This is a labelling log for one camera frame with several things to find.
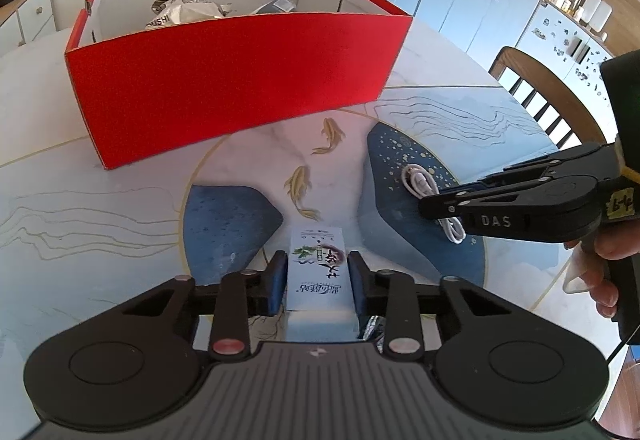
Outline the wooden dining chair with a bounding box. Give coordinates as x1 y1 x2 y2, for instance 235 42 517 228
487 45 609 151

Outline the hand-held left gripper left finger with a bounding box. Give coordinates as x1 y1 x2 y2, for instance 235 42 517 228
97 251 291 362

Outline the black snack packet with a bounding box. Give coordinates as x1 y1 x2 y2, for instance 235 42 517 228
359 314 387 347

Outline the silver snack wrapper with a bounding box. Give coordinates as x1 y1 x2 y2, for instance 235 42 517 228
144 0 234 29

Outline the white tissue pack dark label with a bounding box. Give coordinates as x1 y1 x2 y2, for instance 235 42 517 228
249 0 299 16

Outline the white blue patterned desktop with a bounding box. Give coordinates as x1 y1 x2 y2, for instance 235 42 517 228
0 14 624 362

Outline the white wooden sideboard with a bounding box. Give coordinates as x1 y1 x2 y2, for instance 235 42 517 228
0 0 57 59

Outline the person's right hand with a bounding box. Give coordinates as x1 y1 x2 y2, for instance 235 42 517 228
565 222 640 318

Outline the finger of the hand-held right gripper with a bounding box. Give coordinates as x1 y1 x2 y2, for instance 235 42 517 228
477 142 621 187
418 179 547 222

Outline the white stickered cabinet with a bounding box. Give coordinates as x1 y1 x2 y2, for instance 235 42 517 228
514 0 616 87

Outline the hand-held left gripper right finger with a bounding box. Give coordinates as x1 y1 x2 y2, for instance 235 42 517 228
347 251 538 362

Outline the red cardboard box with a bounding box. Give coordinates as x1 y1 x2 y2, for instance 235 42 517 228
64 0 414 171

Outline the white usb cable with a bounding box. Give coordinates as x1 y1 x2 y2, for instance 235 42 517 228
402 163 469 246

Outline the small white blue box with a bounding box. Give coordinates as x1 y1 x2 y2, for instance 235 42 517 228
284 224 359 342

